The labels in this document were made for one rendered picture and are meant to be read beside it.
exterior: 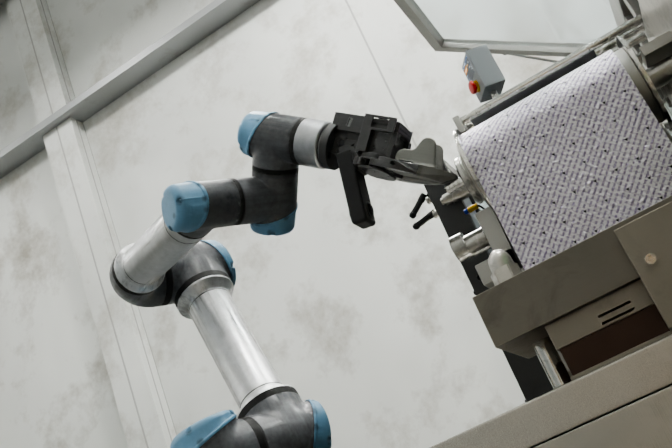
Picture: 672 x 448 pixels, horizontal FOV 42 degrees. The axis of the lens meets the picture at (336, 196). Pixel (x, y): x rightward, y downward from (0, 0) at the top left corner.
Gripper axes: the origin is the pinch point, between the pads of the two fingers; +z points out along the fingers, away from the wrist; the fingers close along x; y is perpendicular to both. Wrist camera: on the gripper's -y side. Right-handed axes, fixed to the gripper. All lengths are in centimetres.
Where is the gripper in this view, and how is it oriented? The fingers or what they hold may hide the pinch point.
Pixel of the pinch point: (447, 180)
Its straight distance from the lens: 126.3
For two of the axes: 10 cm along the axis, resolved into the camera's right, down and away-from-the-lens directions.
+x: 4.1, 2.4, 8.8
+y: 2.6, -9.6, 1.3
